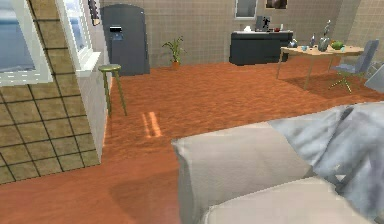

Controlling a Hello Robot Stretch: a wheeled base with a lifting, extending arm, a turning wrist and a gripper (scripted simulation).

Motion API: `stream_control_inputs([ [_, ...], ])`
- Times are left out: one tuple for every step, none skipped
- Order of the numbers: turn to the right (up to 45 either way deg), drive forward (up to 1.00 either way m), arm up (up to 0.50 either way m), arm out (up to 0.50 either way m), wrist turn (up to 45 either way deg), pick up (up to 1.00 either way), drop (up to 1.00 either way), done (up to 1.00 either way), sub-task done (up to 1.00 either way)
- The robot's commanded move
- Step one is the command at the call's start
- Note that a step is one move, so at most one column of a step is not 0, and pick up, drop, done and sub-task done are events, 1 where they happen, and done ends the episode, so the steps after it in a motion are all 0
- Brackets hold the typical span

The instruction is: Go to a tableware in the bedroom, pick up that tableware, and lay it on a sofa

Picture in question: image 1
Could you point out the beige sofa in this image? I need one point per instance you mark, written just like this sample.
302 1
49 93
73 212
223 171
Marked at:
240 166

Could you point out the dark grey fridge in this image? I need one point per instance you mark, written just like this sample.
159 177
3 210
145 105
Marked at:
128 40

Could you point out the dark blue bottle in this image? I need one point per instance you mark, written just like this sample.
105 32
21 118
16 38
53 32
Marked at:
312 40

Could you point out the green potted house plant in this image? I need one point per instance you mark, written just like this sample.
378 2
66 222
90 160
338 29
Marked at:
175 50

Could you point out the dark grey sideboard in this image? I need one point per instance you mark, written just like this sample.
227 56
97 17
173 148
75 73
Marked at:
256 48

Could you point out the white framed window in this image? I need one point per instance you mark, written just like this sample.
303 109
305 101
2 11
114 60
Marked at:
246 8
16 40
78 33

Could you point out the light wood dining table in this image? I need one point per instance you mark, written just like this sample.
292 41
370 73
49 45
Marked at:
316 51

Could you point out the dark striped wall hanging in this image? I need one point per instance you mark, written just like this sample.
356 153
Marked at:
94 11

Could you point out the white paper box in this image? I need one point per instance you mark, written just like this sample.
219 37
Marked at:
247 29

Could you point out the red small bowl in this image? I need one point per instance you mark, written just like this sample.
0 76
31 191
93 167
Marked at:
276 29

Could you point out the light blue cup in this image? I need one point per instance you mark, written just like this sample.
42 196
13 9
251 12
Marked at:
304 48

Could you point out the green round stool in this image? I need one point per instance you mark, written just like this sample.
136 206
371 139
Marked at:
111 83

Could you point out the dark blue kettle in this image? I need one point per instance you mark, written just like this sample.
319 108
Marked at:
292 43

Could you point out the grey coffee machine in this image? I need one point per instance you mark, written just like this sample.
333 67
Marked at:
262 23

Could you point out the green round bowl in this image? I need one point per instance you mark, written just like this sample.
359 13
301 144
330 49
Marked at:
337 45

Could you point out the grey blue sofa cushion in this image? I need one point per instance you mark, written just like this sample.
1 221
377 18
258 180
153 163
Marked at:
346 143

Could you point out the dark framed wall picture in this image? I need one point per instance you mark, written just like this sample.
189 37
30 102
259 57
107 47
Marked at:
276 3

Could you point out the blue grey chair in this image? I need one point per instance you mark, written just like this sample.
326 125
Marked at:
358 63

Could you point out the grey tall vase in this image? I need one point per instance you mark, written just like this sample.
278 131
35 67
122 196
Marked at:
324 40

